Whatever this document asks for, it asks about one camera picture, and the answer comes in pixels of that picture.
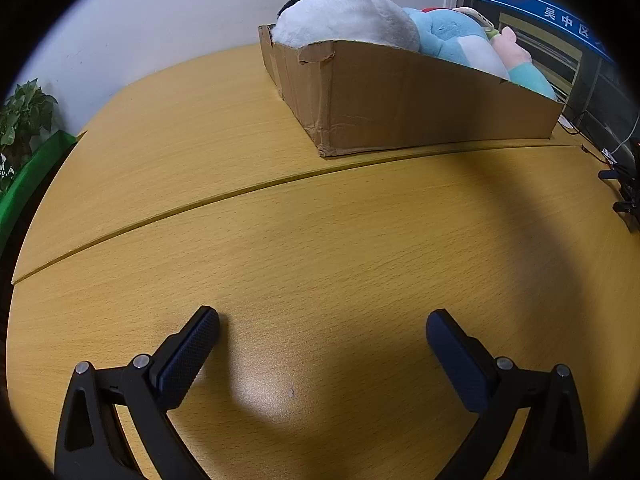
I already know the green chair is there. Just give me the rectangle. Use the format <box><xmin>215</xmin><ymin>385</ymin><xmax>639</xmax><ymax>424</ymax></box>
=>
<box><xmin>0</xmin><ymin>130</ymin><xmax>78</xmax><ymax>246</ymax></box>

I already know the blue window banner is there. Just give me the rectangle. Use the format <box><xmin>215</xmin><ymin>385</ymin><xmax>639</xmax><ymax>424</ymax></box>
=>
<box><xmin>472</xmin><ymin>0</ymin><xmax>621</xmax><ymax>66</ymax></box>

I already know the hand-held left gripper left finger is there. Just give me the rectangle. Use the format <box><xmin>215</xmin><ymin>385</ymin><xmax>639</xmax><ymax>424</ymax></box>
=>
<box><xmin>52</xmin><ymin>305</ymin><xmax>221</xmax><ymax>480</ymax></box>

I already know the potted green plant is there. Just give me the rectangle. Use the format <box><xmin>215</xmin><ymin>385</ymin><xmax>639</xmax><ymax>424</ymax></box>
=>
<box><xmin>0</xmin><ymin>78</ymin><xmax>60</xmax><ymax>196</ymax></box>

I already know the cardboard box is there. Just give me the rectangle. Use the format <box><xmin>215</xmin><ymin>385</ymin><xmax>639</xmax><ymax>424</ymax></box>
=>
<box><xmin>258</xmin><ymin>23</ymin><xmax>562</xmax><ymax>158</ymax></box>

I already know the blue plush toy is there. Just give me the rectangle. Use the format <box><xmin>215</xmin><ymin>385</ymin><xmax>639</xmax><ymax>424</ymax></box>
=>
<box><xmin>402</xmin><ymin>6</ymin><xmax>511</xmax><ymax>81</ymax></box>

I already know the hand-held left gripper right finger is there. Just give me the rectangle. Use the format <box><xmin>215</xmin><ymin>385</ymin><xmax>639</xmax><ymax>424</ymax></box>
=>
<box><xmin>426</xmin><ymin>309</ymin><xmax>591</xmax><ymax>480</ymax></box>

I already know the pig plush toy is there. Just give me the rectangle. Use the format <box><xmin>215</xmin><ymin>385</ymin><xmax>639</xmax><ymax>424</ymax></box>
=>
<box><xmin>492</xmin><ymin>26</ymin><xmax>557</xmax><ymax>100</ymax></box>

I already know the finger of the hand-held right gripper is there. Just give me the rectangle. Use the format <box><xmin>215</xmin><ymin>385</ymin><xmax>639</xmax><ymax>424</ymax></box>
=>
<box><xmin>598</xmin><ymin>169</ymin><xmax>632</xmax><ymax>196</ymax></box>
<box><xmin>613</xmin><ymin>200</ymin><xmax>640</xmax><ymax>233</ymax></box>

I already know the black cable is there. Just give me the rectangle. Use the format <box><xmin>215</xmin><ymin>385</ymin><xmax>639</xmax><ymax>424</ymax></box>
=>
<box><xmin>559</xmin><ymin>102</ymin><xmax>608</xmax><ymax>161</ymax></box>

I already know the white plush toy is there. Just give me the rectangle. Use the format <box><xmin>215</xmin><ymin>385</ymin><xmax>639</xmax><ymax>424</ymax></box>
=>
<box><xmin>274</xmin><ymin>0</ymin><xmax>421</xmax><ymax>52</ymax></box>

